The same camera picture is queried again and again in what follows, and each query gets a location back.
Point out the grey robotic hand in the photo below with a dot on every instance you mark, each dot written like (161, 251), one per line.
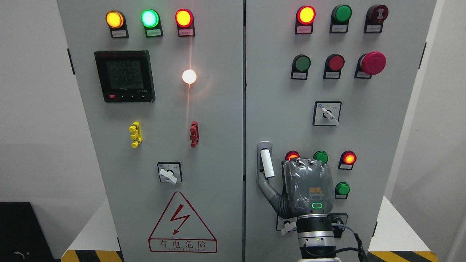
(309, 189)

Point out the silver door swing handle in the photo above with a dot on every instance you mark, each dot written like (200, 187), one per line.
(264, 161)

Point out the grey right cabinet door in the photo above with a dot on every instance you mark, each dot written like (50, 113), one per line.
(280, 110)

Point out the grey cabinet door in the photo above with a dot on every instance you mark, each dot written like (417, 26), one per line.
(280, 110)
(212, 171)

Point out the grey left cabinet door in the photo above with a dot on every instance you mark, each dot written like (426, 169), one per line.
(212, 171)

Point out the green push button lower right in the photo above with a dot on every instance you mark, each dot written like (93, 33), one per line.
(342, 190)

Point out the green push button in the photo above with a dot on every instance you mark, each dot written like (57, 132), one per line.
(300, 66)
(342, 190)

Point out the green lamp middle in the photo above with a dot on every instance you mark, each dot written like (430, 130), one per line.
(321, 156)

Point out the red lit lamp middle left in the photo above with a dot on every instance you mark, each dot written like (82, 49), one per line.
(290, 155)

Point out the red lit lamp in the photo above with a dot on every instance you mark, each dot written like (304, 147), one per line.
(347, 160)
(305, 17)
(290, 155)

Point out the red lit lamp middle right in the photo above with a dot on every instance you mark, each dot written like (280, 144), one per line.
(347, 160)

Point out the white platform with hazard stripes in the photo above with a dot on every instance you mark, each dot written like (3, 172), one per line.
(394, 240)

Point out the green push button upper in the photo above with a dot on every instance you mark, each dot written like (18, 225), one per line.
(300, 66)

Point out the red push button upper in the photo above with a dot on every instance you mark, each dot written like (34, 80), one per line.
(333, 66)

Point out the red terminal connector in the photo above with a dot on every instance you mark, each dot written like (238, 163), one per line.
(194, 134)

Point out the red electric hazard warning sticker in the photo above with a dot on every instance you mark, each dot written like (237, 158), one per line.
(181, 229)

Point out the red mushroom emergency stop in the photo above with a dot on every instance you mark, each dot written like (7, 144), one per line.
(370, 64)

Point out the white glowing indicator lamp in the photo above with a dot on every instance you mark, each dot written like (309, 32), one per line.
(189, 76)

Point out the red lit lamp top right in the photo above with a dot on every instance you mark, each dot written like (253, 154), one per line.
(305, 17)

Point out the green lamp top right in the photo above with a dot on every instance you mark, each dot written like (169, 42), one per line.
(340, 16)

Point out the yellow terminal connector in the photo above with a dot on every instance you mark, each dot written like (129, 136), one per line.
(135, 134)

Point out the dark red buzzer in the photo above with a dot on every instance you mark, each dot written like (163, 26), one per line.
(375, 17)

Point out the red indicator lamp top left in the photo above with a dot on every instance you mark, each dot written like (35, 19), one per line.
(185, 23)

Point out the black digital power meter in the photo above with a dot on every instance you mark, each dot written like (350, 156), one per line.
(125, 76)

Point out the green indicator lamp top left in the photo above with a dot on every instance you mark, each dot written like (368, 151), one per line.
(152, 23)

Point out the yellow indicator lamp top left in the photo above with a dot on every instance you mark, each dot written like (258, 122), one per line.
(117, 24)

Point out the black box lower left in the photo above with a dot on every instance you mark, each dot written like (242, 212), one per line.
(21, 237)

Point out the lower white rotary selector switch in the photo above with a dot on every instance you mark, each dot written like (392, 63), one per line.
(286, 226)

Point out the black knob selector switch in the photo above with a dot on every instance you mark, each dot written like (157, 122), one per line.
(341, 219)

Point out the upper right rotary selector switch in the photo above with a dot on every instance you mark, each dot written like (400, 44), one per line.
(327, 113)

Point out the left door rotary selector switch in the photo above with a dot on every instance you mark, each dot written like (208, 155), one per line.
(170, 172)

